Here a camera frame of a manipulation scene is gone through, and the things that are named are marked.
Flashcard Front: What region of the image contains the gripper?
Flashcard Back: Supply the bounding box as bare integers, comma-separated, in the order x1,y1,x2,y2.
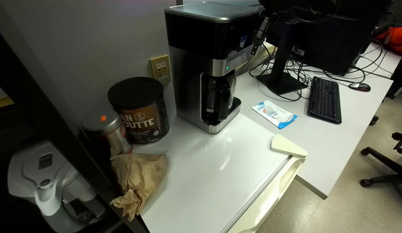
251,0,295,56

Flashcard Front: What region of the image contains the black and silver coffeemaker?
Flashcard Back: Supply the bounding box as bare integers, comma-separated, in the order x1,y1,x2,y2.
164,2,263,134

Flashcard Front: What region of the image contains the cream power strip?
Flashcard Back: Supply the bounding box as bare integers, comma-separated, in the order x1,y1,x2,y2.
235,41,278,77

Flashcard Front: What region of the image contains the black computer monitor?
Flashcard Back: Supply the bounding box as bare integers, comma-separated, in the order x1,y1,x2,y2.
256,0,393,96

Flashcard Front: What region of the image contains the glass coffee carafe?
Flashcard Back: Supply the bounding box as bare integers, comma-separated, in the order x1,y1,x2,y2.
202,72,237,125

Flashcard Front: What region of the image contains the blue and white packet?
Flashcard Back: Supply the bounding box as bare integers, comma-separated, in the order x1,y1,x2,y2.
251,100,298,130

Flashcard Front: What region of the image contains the black keyboard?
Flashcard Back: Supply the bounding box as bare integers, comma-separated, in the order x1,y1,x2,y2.
306,76,343,125

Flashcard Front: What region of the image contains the cream wedge-shaped plastic piece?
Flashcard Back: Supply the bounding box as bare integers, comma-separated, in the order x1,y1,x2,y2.
270,134,308,159

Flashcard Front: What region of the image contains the black computer mouse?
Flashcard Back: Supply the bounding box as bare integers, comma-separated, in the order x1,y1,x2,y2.
348,82,372,93

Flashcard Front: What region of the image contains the large brown coffee can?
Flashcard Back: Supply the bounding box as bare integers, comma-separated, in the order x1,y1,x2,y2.
107,76,171,145

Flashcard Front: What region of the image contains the orange fabric item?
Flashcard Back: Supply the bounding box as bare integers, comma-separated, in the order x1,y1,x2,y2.
374,26,402,56

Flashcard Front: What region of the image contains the white mini fridge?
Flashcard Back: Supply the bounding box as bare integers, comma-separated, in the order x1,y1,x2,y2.
136,113,307,233

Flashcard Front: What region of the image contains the white mini fridge door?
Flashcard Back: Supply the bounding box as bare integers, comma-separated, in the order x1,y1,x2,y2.
226,155,305,233

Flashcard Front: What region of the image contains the small silver coffee can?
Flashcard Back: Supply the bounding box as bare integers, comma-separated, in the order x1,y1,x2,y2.
81,109,133,156

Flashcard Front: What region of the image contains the black office chair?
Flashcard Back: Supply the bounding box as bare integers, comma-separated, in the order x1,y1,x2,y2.
359,129,402,188

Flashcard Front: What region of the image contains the crumpled brown paper bag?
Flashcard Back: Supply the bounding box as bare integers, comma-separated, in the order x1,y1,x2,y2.
109,153,168,222

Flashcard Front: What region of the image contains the white water filter pitcher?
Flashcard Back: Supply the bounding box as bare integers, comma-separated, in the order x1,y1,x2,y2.
7,139,106,233

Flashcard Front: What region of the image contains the tangle of black cables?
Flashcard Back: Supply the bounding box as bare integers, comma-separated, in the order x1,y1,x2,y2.
249,39,393,102

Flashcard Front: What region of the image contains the cream wall socket plate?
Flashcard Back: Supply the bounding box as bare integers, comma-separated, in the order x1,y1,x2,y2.
149,54,172,85

